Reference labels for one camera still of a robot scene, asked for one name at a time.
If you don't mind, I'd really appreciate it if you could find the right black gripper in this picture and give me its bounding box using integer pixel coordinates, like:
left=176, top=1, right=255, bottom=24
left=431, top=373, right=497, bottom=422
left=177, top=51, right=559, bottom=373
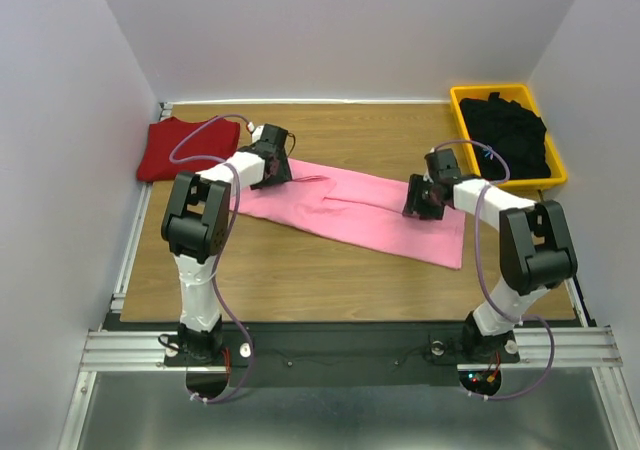
left=400, top=175, right=444, bottom=222

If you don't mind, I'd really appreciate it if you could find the pink t shirt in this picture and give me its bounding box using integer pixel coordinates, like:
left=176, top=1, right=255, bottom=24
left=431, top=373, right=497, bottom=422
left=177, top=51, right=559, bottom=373
left=239, top=159, right=465, bottom=270

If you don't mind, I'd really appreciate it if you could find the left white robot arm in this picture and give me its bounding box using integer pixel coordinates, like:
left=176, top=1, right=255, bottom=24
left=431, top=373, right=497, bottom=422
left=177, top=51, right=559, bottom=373
left=161, top=142, right=292, bottom=364

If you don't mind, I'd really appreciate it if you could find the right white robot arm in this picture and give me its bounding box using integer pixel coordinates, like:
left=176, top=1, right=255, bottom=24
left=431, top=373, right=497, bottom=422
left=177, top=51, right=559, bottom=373
left=403, top=174, right=578, bottom=361

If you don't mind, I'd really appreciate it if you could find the black t shirts pile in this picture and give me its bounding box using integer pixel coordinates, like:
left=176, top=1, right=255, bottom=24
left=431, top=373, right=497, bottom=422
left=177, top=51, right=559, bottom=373
left=459, top=92, right=551, bottom=180

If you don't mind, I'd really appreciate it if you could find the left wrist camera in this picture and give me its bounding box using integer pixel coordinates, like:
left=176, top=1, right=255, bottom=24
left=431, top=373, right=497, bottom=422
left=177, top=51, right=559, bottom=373
left=249, top=124, right=297, bottom=155

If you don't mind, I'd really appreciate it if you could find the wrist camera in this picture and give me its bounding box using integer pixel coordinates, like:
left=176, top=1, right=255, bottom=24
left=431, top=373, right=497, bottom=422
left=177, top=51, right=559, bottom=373
left=249, top=124, right=297, bottom=155
left=425, top=148, right=462, bottom=182

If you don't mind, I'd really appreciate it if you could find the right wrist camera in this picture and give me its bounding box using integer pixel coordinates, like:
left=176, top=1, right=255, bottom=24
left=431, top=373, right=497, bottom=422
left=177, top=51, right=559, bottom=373
left=425, top=148, right=462, bottom=182

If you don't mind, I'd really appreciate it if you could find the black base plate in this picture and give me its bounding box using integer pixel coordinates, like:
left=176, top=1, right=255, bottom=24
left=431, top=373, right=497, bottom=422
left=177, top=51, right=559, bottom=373
left=165, top=321, right=520, bottom=388

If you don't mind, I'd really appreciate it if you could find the aluminium frame rail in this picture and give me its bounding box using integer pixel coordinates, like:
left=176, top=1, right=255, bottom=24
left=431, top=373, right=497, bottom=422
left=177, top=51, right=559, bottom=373
left=59, top=324, right=639, bottom=449

